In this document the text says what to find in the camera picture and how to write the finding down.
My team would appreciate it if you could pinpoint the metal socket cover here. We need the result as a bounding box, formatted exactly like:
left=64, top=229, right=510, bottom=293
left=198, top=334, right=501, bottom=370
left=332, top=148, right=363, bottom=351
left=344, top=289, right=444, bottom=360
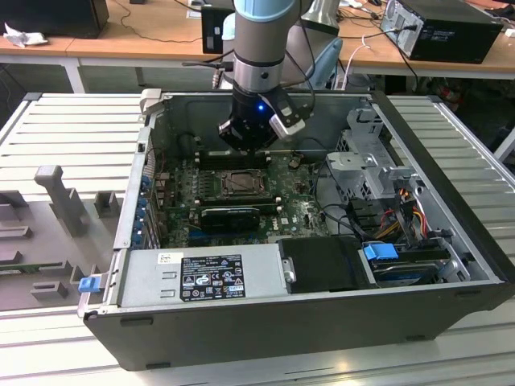
left=219, top=170, right=270, bottom=199

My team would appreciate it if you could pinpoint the RAM slot with white latch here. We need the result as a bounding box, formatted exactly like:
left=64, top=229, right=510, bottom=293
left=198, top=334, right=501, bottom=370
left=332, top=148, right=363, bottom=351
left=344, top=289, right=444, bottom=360
left=200, top=150, right=270, bottom=157
left=199, top=158, right=270, bottom=166
left=197, top=198, right=274, bottom=204

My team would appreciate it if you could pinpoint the CPU socket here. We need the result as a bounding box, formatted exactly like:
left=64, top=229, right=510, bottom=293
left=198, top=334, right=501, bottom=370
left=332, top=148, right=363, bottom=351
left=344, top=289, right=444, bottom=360
left=216, top=168, right=271, bottom=200

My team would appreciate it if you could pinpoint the black graphics card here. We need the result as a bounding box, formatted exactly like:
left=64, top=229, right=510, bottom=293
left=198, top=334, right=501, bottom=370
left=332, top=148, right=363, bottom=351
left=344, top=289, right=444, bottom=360
left=199, top=206, right=262, bottom=235

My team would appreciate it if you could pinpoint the green motherboard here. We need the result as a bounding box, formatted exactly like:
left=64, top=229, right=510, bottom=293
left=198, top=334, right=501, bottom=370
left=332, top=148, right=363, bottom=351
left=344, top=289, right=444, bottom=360
left=154, top=154, right=351, bottom=248

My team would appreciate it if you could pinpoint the small black box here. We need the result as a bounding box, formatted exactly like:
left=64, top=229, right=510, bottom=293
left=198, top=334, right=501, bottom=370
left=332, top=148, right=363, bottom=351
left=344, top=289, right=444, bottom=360
left=200, top=6, right=237, bottom=55

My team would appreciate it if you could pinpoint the pale blue teach pendant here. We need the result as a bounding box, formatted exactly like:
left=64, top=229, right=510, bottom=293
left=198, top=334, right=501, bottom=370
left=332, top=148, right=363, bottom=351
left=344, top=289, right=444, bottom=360
left=299, top=36, right=344, bottom=89

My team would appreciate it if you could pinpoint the metal disk bay cage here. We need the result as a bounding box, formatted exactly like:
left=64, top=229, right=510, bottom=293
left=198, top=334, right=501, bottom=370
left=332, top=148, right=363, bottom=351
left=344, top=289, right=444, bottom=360
left=324, top=107, right=427, bottom=242

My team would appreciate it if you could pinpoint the wooden desk with computer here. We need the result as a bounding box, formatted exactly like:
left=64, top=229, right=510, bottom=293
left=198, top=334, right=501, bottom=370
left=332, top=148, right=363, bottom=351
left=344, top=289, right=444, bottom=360
left=336, top=0, right=515, bottom=81

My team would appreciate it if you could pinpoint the black plastic shroud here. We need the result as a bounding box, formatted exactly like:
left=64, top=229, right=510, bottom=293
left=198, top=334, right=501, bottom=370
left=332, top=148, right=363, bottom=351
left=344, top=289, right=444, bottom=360
left=277, top=236, right=379, bottom=294

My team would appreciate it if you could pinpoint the silver power supply unit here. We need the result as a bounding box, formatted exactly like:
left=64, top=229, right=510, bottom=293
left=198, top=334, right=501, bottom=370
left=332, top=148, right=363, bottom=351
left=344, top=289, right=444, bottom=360
left=118, top=243, right=291, bottom=310

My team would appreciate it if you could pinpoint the blue disk carrier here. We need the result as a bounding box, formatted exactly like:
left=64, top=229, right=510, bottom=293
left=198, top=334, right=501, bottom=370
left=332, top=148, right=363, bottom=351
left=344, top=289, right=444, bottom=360
left=361, top=242, right=399, bottom=265

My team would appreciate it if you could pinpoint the black open PC case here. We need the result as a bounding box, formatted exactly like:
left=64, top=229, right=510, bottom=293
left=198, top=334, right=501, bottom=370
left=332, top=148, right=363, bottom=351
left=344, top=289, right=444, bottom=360
left=76, top=88, right=515, bottom=372

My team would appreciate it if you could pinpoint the hard disk drive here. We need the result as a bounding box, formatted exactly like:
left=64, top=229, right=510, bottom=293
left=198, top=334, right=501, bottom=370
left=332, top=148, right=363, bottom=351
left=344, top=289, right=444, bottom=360
left=369, top=259, right=442, bottom=287

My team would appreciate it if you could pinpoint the grey parts rack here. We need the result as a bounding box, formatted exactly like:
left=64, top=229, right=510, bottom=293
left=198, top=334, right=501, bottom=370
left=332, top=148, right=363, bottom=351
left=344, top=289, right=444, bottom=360
left=0, top=164, right=126, bottom=313

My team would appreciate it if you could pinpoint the black desktop computer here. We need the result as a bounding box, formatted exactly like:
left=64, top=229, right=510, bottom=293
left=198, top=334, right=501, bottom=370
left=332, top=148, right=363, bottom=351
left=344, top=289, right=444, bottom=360
left=381, top=0, right=505, bottom=64

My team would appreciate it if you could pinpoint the crumpled white paper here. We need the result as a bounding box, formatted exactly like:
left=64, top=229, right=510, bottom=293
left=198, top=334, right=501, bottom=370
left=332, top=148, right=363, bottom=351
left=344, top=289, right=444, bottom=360
left=2, top=22, right=50, bottom=48

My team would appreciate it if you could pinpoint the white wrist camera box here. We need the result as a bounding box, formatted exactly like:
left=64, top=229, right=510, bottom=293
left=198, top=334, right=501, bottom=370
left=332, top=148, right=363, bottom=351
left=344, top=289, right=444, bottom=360
left=268, top=105, right=307, bottom=140

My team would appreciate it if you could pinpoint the black camera bracket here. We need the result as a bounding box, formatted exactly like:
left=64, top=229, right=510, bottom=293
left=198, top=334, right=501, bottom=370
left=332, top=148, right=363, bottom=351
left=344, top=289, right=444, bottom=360
left=260, top=90, right=315, bottom=122

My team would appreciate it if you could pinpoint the black cable with silver plug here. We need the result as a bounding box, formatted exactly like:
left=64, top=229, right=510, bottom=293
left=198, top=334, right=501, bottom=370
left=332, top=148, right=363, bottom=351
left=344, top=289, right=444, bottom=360
left=181, top=51, right=235, bottom=90

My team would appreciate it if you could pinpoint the thin black looped cable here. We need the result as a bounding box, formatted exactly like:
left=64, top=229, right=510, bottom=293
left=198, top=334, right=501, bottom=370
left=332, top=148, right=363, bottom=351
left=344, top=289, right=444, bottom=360
left=295, top=137, right=337, bottom=158

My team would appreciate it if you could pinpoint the thick black flat cable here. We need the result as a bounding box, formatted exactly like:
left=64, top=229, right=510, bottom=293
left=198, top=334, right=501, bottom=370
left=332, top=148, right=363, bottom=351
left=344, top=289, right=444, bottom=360
left=312, top=160, right=363, bottom=242

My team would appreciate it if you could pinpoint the grey case latch handle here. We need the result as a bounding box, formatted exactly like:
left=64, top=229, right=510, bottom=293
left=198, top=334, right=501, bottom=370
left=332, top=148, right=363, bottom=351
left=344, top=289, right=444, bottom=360
left=139, top=88, right=164, bottom=118

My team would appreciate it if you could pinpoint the white cable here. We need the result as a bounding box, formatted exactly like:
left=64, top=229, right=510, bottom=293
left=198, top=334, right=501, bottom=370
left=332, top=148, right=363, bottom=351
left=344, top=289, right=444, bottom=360
left=344, top=35, right=372, bottom=88

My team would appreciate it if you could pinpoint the wooden desk with white frame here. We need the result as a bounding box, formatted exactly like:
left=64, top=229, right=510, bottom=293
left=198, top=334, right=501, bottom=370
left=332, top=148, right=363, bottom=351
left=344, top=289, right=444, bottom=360
left=0, top=0, right=237, bottom=94

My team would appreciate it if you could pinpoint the yellow power wire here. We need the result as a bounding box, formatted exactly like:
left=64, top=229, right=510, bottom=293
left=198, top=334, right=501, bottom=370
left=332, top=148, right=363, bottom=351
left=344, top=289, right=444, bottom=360
left=413, top=199, right=430, bottom=237

